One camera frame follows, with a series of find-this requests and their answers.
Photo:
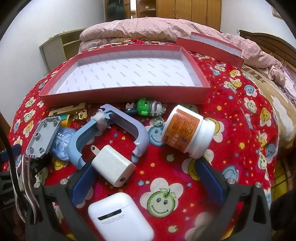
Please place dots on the dark hanging clothes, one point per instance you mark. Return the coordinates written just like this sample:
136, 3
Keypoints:
118, 9

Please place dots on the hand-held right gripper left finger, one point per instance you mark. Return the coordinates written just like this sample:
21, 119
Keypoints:
82, 183

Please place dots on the small blue figure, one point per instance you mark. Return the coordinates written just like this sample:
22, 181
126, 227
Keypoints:
131, 109

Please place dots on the red cardboard box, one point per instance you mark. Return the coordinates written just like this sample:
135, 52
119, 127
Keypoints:
138, 69

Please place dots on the grey metal plate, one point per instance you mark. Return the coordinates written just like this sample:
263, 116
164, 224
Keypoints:
41, 136

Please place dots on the red cardboard box lid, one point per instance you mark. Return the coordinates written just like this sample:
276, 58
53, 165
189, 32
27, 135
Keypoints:
208, 49

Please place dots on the pale wooden shelf unit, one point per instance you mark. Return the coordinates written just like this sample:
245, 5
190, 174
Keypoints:
49, 53

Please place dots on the white bottle orange label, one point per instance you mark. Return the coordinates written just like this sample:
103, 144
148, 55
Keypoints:
182, 129

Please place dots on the brown wooden wardrobe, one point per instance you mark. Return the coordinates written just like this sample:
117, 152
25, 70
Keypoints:
185, 9

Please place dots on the dark wooden headboard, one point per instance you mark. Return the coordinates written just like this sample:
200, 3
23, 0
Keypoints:
266, 44

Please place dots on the beige patterned bedsheet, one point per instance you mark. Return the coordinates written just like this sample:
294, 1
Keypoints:
277, 97

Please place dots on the brown open wooden shelf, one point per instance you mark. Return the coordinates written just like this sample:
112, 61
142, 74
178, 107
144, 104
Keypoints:
144, 8

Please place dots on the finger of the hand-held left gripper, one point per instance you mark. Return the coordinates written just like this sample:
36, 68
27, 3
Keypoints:
13, 152
38, 167

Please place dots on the red smiley printed blanket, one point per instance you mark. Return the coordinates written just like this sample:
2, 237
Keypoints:
231, 115

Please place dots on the brown wooden furniture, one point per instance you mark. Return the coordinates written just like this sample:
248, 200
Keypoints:
4, 126

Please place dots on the blue correction tape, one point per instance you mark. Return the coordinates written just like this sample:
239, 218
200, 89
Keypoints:
61, 143

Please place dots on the notched wooden block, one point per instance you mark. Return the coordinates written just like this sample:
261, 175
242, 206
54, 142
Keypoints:
67, 109

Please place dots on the white charger plug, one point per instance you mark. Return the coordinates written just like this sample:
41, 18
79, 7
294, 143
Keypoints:
113, 164

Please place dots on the framed wall picture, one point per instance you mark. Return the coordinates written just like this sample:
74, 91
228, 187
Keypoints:
276, 12

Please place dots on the pink quilt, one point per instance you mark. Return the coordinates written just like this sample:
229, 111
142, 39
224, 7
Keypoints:
150, 30

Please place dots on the white earbuds case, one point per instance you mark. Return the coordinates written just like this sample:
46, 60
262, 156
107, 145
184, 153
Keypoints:
115, 213

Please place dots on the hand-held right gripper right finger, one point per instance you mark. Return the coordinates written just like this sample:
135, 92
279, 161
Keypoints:
211, 180

